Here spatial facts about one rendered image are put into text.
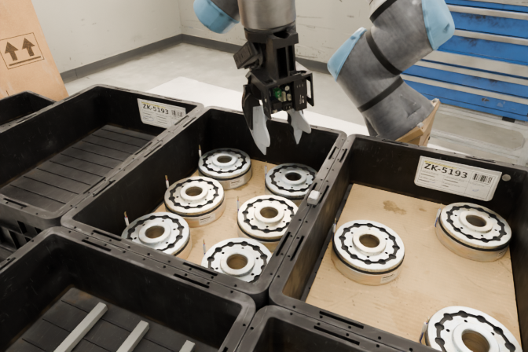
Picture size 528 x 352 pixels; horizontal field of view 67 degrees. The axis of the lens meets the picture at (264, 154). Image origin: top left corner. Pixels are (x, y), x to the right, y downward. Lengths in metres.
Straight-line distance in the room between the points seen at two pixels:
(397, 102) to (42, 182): 0.73
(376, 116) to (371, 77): 0.09
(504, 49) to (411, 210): 1.73
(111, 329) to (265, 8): 0.45
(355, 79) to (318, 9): 2.73
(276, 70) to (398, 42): 0.37
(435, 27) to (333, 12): 2.73
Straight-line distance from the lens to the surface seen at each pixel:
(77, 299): 0.63
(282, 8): 0.53
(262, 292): 0.45
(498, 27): 2.37
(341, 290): 0.59
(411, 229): 0.71
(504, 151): 2.56
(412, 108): 0.90
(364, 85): 0.88
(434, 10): 0.83
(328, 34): 3.60
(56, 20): 3.73
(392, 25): 0.85
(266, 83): 0.54
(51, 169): 0.91
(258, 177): 0.78
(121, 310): 0.59
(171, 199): 0.70
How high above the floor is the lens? 1.28
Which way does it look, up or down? 32 degrees down
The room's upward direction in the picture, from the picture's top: straight up
